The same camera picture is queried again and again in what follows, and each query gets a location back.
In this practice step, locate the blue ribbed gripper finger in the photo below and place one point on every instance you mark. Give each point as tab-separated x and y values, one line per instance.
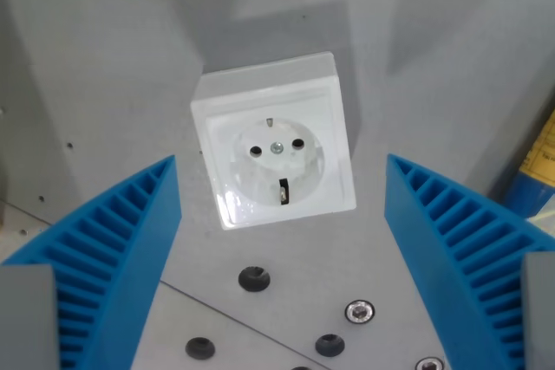
416	218
143	231

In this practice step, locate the silver hex socket bolt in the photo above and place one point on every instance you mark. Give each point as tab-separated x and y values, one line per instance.
429	364
359	313

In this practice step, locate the blue container with yellow label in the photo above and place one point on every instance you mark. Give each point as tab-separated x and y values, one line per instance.
535	179

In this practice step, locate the white wall socket box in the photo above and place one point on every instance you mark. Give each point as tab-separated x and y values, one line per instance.
277	157

